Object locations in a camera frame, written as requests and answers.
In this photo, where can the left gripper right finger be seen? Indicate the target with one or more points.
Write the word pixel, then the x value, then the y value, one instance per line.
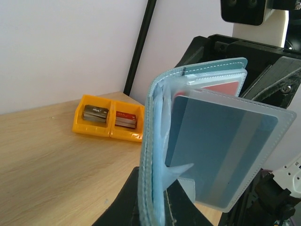
pixel 180 210

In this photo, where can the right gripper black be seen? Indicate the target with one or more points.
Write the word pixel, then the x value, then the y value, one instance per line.
pixel 273 73

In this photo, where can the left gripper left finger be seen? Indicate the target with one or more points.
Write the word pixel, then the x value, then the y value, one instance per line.
pixel 124 209

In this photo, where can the red credit card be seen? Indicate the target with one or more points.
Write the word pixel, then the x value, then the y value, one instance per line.
pixel 229 88

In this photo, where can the blue credit card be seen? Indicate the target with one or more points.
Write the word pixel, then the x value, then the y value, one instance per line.
pixel 221 142

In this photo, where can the blue leather card holder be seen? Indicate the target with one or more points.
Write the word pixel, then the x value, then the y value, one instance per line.
pixel 154 175

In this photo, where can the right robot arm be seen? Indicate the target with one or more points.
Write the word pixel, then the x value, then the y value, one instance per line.
pixel 285 161

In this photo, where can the red card stack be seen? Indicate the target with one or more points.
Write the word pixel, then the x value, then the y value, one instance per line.
pixel 126 120

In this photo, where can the black card stack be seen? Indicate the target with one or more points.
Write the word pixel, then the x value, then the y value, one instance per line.
pixel 95 113

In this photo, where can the yellow three-compartment bin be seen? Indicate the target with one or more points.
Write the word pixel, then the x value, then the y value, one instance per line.
pixel 108 129

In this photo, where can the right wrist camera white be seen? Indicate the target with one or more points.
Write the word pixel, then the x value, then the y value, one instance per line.
pixel 272 22

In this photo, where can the black aluminium frame rail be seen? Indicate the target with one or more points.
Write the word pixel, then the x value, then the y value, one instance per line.
pixel 147 17

